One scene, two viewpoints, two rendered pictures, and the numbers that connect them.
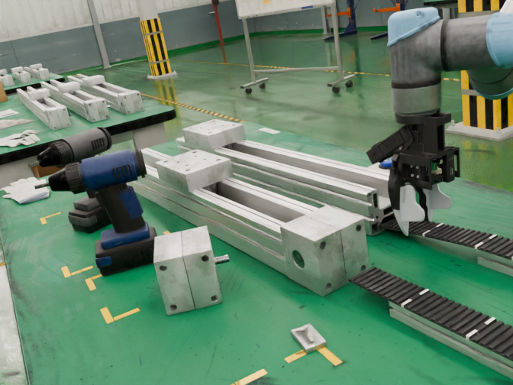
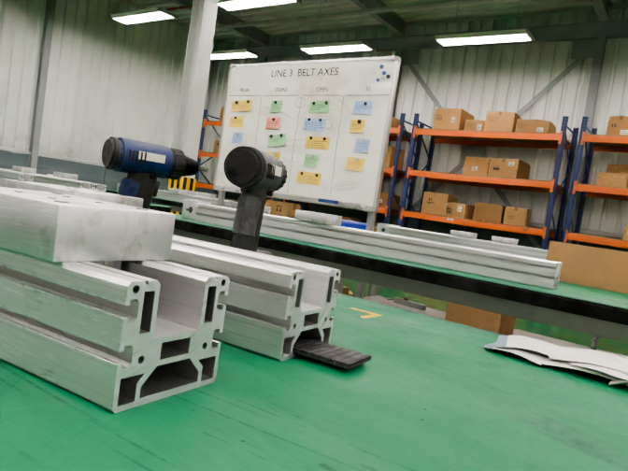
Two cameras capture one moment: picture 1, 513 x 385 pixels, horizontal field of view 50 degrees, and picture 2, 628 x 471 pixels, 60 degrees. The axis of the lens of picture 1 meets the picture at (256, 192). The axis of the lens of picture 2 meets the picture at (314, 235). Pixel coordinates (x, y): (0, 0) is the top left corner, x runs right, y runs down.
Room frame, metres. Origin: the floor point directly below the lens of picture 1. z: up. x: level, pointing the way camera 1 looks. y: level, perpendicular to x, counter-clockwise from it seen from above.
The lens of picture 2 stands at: (1.99, 0.05, 0.93)
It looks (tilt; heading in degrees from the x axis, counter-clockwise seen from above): 3 degrees down; 150
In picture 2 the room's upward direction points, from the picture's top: 8 degrees clockwise
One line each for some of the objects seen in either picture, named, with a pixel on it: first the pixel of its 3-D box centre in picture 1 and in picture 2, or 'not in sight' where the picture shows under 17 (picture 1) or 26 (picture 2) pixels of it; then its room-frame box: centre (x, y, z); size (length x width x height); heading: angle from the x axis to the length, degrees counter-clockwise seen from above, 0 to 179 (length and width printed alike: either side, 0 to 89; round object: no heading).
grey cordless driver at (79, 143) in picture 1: (79, 183); (256, 222); (1.21, 0.39, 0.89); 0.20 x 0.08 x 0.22; 137
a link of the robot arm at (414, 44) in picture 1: (416, 47); not in sight; (0.85, -0.28, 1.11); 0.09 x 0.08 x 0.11; 58
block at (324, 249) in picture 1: (330, 246); not in sight; (0.79, -0.10, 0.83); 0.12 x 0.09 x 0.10; 120
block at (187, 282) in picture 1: (195, 266); not in sight; (0.81, 0.12, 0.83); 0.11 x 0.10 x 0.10; 96
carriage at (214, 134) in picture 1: (214, 138); (54, 236); (1.49, 0.09, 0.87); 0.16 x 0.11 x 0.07; 30
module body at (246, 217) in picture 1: (198, 195); (64, 248); (1.18, 0.13, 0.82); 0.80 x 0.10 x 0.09; 30
